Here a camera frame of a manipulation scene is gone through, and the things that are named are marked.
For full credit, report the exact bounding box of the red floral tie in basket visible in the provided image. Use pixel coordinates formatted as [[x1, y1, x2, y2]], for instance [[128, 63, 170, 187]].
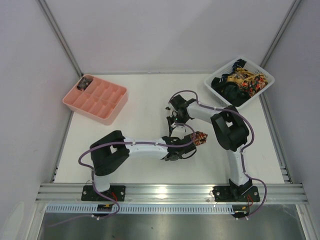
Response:
[[237, 74, 268, 97]]

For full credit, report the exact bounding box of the white perforated plastic basket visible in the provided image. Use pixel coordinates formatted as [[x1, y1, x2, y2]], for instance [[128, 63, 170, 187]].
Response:
[[204, 57, 275, 110]]

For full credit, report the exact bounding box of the yellow patterned tie in basket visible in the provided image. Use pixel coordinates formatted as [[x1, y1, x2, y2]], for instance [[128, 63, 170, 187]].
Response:
[[226, 67, 256, 84]]

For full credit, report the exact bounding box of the aluminium front rail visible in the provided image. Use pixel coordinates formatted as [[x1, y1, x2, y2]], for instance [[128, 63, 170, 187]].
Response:
[[36, 183, 308, 205]]

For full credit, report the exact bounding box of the rolled dark tie in tray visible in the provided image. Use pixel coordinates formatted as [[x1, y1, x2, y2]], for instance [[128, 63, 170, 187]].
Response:
[[76, 76, 93, 92]]

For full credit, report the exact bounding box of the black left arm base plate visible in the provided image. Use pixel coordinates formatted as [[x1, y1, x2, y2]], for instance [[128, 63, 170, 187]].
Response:
[[81, 185, 126, 202]]

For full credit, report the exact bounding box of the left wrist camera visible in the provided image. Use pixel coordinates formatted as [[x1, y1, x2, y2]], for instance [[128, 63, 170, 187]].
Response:
[[174, 125, 186, 133]]

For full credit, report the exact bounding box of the red multicolour patterned tie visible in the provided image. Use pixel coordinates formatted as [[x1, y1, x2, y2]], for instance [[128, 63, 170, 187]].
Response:
[[193, 131, 208, 147]]

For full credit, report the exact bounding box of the white slotted cable duct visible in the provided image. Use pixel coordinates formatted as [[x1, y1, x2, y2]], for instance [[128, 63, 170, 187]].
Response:
[[45, 203, 235, 215]]

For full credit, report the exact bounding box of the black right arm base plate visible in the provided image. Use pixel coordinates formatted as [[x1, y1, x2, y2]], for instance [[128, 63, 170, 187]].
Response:
[[212, 185, 261, 203]]

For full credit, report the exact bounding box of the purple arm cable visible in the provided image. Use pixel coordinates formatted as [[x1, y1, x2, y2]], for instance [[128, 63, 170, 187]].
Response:
[[47, 124, 197, 227], [168, 89, 270, 220]]

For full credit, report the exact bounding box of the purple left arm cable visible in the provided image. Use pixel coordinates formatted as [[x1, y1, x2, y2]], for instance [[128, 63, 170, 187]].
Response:
[[47, 124, 197, 227]]

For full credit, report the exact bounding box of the pink compartment tray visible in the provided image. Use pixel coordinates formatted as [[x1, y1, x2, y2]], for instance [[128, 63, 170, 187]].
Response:
[[62, 74, 129, 126]]

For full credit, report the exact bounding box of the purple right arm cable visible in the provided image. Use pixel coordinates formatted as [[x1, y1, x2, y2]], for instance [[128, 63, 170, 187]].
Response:
[[168, 89, 270, 220]]

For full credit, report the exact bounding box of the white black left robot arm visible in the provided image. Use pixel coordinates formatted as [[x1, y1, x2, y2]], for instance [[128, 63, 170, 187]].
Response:
[[89, 130, 197, 193]]

